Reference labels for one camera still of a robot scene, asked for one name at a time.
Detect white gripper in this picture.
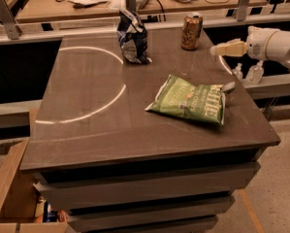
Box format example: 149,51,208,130
210,26,278,60

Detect orange soda can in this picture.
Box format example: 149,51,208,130
181,13,203,50

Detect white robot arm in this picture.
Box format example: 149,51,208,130
210,26,290,70

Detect green kettle chip bag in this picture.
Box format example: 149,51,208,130
145,75,236,126

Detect blue chip bag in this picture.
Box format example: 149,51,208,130
117,9,152,65

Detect clear sanitizer bottle left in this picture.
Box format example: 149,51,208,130
232,63,243,81

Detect clear sanitizer bottle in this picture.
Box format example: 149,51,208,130
245,60,264,84
232,63,243,81

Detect clear sanitizer bottle right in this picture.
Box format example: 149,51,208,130
245,60,264,84

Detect bottom grey drawer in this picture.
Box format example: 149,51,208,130
86,216,218,233

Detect grey drawer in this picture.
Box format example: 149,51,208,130
69,195,235,233
35,161,260,210
86,216,218,233

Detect wooden background desk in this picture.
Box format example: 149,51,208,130
16,0,266,23

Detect middle grey drawer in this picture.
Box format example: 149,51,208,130
69,195,235,233

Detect top grey drawer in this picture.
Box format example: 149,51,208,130
35,161,260,210

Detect snack items in box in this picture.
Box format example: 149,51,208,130
35,196,68,222

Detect cardboard box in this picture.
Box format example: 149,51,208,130
0,137,75,233

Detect grey metal bracket right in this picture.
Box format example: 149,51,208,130
236,0,250,21

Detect black cable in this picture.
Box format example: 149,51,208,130
146,0,167,22

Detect grey metal bracket left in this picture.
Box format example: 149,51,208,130
0,0,21,40

